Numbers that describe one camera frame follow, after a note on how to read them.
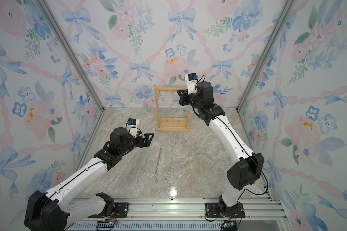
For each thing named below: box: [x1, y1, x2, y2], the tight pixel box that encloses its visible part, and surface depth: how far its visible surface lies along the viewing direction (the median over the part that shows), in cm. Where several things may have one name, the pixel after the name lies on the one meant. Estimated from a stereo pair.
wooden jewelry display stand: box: [154, 85, 172, 132], surface depth 106 cm
